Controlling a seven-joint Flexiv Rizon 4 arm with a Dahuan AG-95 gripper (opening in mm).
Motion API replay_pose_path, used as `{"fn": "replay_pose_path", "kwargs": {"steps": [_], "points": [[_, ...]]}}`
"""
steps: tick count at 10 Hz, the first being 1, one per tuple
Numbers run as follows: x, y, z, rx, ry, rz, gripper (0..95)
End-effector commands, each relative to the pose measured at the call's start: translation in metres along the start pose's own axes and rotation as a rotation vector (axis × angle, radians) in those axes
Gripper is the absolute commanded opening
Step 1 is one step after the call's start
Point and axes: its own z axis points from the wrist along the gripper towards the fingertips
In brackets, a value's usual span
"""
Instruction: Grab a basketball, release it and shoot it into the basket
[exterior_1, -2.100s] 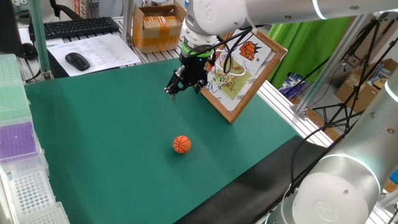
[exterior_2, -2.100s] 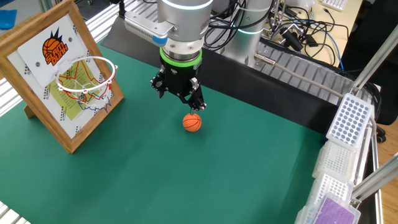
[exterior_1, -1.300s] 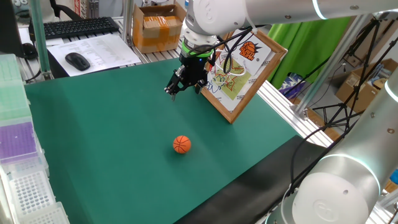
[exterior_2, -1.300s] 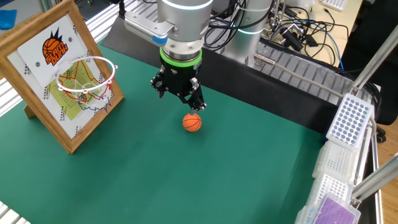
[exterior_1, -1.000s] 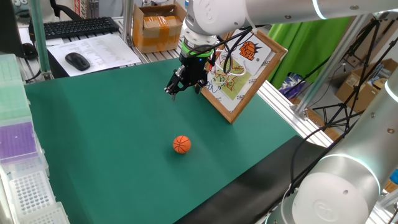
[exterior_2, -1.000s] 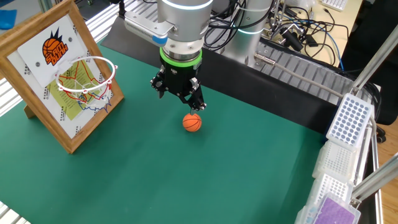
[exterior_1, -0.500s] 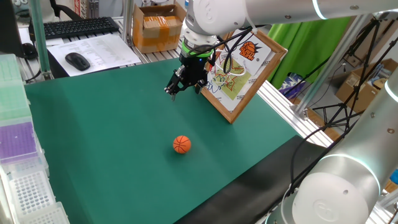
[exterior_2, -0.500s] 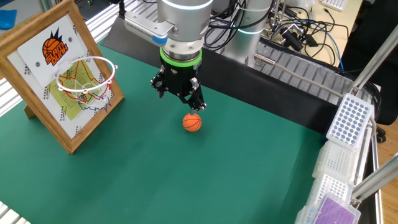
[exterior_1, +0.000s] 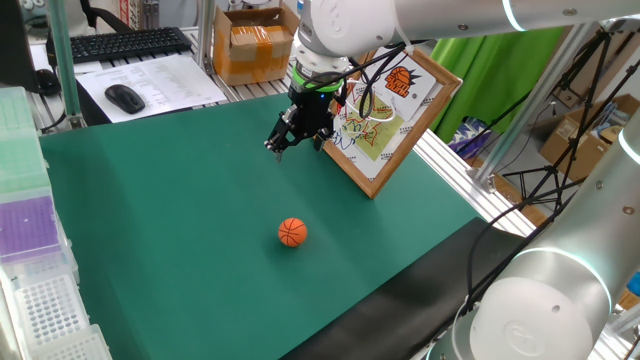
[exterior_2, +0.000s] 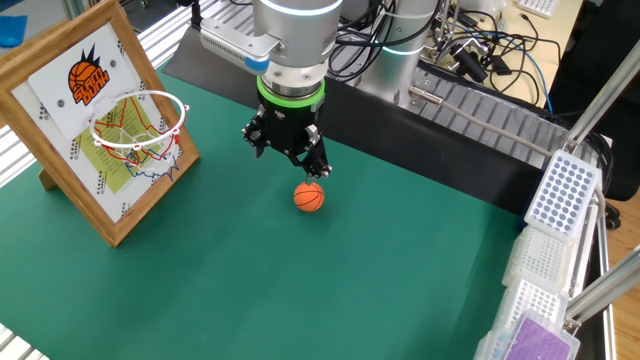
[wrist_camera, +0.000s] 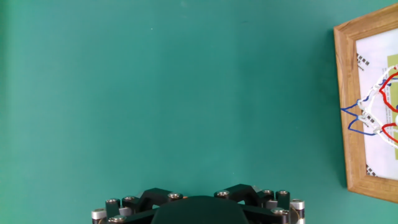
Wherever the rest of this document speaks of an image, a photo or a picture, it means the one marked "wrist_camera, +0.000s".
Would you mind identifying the wooden picture frame backboard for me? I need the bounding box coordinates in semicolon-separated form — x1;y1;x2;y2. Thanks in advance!
333;2;398;205

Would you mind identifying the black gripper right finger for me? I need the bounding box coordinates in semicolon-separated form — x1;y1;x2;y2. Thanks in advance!
213;184;305;224

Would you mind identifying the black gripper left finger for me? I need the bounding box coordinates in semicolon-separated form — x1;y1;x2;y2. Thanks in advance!
91;187;187;224

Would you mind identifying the green table mat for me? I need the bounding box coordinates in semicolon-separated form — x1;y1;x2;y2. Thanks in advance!
0;0;398;224

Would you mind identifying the white hoop with net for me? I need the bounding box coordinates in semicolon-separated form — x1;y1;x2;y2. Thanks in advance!
341;63;398;150

